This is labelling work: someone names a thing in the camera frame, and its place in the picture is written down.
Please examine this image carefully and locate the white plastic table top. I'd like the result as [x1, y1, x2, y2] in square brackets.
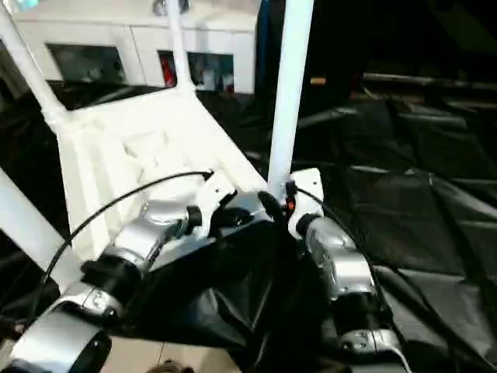
[47, 85, 280, 269]

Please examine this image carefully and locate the white plastic table leg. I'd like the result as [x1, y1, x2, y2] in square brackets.
[0, 167, 82, 292]
[0, 4, 71, 131]
[165, 0, 198, 97]
[266, 0, 316, 200]

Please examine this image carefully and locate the black mat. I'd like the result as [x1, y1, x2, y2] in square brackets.
[0, 74, 497, 373]

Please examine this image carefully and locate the black robot left foot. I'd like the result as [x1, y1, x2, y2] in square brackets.
[148, 361, 195, 373]

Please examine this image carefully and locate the dark grey bar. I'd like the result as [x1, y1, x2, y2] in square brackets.
[362, 71, 497, 91]

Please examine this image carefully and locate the white glass-door cabinet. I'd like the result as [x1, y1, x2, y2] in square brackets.
[0, 0, 262, 96]

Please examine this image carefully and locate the shiny silver ornament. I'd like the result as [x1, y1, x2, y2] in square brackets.
[152, 0, 190, 16]

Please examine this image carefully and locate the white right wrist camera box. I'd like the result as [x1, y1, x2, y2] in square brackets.
[287, 167, 324, 240]

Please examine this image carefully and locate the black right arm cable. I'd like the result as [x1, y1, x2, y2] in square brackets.
[289, 183, 467, 366]

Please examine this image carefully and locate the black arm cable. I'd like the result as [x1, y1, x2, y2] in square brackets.
[31, 170, 214, 312]
[289, 183, 467, 366]

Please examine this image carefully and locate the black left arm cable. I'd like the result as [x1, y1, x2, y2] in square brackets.
[31, 170, 214, 312]

